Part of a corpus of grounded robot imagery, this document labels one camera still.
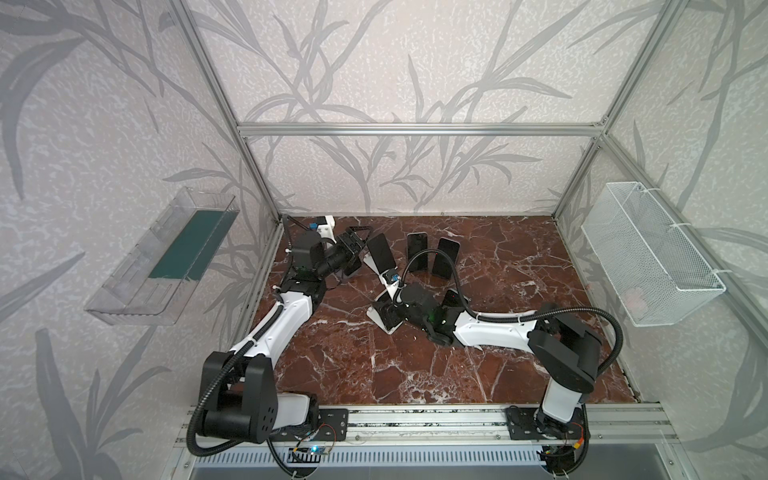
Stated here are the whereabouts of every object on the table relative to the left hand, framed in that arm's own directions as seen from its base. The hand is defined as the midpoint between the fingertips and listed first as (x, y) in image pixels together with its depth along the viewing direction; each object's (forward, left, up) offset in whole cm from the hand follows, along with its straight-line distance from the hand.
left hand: (374, 228), depth 78 cm
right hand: (-9, -2, -15) cm, 18 cm away
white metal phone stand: (+5, +4, -24) cm, 25 cm away
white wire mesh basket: (-17, -62, +7) cm, 64 cm away
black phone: (+6, -1, -20) cm, 20 cm away
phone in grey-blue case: (+11, -12, -19) cm, 25 cm away
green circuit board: (-47, +12, -27) cm, 56 cm away
